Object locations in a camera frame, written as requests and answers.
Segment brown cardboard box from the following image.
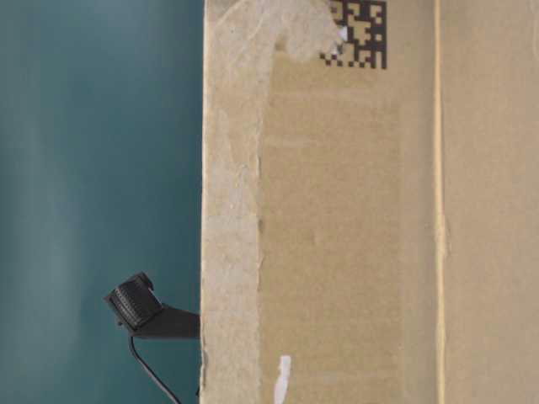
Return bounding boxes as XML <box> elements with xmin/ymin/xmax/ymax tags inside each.
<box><xmin>200</xmin><ymin>1</ymin><xmax>538</xmax><ymax>403</ymax></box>

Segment black overhead camera on mount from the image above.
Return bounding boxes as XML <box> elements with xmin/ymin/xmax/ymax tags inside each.
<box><xmin>104</xmin><ymin>272</ymin><xmax>200</xmax><ymax>339</ymax></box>

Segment black camera cable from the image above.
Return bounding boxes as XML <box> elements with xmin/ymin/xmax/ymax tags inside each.
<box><xmin>128</xmin><ymin>335</ymin><xmax>200</xmax><ymax>404</ymax></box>

